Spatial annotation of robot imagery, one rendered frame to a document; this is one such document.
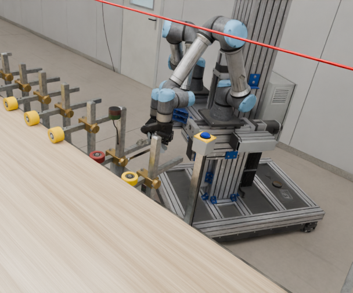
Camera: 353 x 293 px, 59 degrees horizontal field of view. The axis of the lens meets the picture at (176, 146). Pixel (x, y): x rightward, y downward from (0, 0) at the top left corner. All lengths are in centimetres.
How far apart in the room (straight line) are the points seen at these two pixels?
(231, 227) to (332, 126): 196
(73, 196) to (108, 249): 33
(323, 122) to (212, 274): 296
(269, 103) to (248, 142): 41
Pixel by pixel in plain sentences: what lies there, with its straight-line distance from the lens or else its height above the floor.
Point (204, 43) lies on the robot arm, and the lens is 166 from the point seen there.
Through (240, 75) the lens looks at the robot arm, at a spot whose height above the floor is 137.
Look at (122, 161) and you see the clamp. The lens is 172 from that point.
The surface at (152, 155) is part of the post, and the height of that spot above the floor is 101.
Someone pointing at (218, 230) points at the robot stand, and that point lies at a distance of 238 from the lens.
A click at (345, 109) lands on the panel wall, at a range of 381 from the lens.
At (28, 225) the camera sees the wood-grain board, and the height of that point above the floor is 90.
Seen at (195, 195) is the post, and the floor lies 92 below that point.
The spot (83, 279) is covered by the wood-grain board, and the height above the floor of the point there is 90.
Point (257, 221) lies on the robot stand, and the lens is 252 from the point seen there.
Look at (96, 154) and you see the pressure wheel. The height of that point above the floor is 91.
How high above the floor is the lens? 181
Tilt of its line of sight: 30 degrees down
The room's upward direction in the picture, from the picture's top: 9 degrees clockwise
